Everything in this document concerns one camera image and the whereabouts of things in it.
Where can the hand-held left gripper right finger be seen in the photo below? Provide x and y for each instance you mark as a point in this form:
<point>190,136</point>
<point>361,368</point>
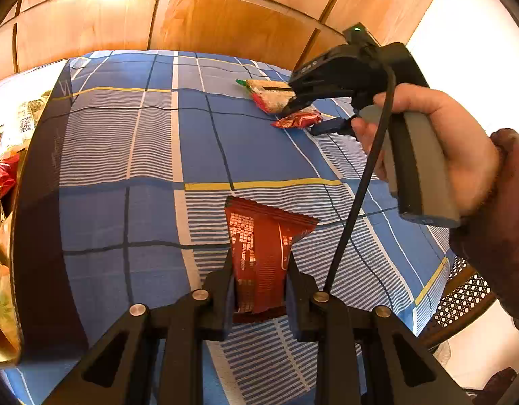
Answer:
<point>297,303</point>

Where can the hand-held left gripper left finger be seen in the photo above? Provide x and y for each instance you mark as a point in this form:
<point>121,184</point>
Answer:
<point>219,303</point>

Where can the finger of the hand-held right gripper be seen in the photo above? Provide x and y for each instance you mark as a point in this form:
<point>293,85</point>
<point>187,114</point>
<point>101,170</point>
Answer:
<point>296,103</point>
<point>331,126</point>

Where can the small red printed snack packet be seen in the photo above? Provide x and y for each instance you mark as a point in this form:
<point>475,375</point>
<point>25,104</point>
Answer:
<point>297,119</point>

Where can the large red snack packet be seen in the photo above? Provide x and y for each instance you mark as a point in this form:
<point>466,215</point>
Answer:
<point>259,253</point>

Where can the black and gold box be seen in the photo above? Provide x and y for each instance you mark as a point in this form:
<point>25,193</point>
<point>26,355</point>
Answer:
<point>44,219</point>

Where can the person's right forearm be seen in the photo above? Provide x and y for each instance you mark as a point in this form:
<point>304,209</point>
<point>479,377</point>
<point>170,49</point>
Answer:
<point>500,236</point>

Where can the person's right hand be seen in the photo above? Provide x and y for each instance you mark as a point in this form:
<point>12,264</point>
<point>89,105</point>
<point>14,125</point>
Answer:
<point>462,147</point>

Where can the beige snack bar red edge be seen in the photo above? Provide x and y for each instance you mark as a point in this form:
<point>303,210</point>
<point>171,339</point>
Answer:
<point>272,101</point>

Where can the wooden wardrobe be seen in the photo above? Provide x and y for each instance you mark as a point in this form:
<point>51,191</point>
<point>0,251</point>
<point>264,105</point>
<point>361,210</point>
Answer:
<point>221,21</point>

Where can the brown wicker chair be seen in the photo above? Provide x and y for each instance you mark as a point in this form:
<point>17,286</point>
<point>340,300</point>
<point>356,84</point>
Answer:
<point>457,299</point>

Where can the blue checked blanket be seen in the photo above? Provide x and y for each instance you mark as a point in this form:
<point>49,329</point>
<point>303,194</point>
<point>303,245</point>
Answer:
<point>116,156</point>

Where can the yellow patterned snack packet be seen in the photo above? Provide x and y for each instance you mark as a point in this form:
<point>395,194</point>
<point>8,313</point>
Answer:
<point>2,303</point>

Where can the silvery printed snack packet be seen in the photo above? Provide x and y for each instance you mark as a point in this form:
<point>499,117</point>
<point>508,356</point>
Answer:
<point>29,116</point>

